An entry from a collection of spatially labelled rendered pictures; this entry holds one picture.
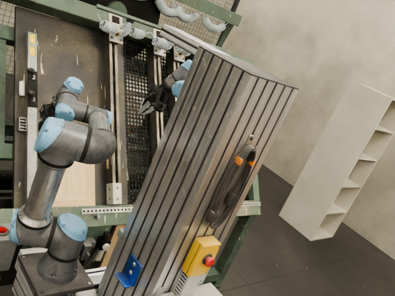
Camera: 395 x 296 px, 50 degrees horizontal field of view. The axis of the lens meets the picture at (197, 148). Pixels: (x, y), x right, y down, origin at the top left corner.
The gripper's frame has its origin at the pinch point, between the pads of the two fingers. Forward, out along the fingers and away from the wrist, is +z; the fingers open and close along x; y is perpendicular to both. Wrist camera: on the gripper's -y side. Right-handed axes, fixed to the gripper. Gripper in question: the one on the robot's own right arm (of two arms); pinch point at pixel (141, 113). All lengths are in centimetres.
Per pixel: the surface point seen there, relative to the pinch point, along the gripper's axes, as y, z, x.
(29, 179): -5, 67, 16
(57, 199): -6, 70, -3
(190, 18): 156, -13, -51
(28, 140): 11, 58, 25
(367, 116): 200, -67, -318
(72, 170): 10, 61, -4
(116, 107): 48, 33, -12
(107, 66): 69, 24, 3
